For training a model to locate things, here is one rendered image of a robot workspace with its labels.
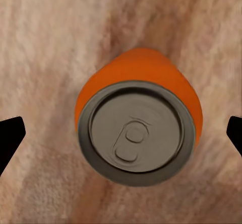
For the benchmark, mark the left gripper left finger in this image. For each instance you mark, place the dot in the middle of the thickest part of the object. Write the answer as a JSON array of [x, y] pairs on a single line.
[[12, 132]]

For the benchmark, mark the can of soda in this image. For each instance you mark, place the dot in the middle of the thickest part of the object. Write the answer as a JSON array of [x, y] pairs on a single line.
[[138, 120]]

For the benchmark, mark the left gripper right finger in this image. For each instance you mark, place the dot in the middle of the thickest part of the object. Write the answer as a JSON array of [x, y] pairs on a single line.
[[234, 132]]

